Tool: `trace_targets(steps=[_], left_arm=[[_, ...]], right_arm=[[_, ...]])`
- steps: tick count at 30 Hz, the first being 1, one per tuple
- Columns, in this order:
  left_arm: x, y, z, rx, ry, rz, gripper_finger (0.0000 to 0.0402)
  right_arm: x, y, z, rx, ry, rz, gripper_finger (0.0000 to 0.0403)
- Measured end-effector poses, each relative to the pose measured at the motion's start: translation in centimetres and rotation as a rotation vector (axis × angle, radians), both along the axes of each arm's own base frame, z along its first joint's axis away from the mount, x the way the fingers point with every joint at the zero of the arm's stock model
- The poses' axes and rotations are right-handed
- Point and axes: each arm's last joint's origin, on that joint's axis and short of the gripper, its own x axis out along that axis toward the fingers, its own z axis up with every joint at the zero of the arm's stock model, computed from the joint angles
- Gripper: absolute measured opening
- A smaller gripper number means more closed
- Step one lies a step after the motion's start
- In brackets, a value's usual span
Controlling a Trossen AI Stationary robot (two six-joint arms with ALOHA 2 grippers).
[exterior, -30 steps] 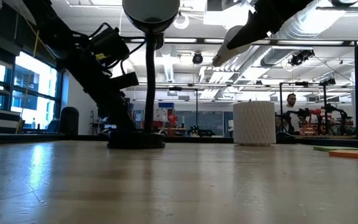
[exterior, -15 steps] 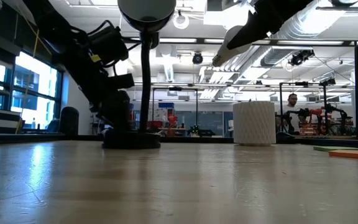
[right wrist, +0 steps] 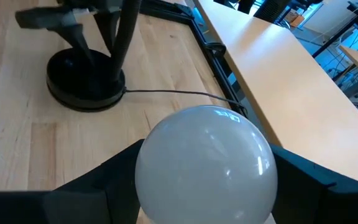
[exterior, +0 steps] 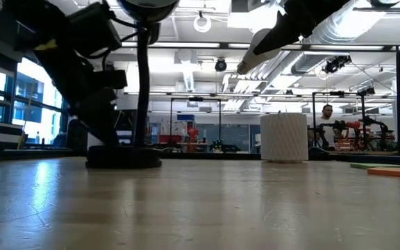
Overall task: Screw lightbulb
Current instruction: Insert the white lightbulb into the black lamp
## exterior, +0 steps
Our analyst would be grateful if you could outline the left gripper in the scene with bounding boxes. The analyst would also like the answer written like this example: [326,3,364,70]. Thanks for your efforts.
[35,44,128,147]

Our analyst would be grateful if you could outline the green sticky note pad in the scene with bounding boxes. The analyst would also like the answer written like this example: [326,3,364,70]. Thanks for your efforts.
[349,162,400,170]

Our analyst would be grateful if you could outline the black metal gantry frame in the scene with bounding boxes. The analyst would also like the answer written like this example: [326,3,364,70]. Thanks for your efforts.
[312,86,397,152]
[169,96,222,143]

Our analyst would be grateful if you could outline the white frosted lightbulb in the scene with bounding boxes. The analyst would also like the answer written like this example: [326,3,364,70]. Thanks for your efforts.
[236,28,281,76]

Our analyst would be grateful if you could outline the black device green lights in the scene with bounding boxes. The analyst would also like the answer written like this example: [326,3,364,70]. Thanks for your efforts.
[210,138,242,153]

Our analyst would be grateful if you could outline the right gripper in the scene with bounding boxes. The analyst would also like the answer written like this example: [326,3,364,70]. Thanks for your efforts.
[253,0,350,56]

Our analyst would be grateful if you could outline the person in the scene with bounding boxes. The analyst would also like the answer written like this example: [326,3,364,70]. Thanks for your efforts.
[316,103,338,150]

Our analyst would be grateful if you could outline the orange sticky note pad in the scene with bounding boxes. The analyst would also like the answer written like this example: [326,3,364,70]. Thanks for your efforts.
[367,167,400,180]

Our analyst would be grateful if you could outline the white textured cup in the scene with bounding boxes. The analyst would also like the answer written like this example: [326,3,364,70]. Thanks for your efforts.
[260,112,310,164]

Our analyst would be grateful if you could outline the black chair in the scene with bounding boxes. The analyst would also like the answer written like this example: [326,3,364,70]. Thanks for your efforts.
[66,117,90,152]

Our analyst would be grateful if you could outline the black desk lamp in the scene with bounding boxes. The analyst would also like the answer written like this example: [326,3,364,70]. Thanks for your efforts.
[85,0,181,170]

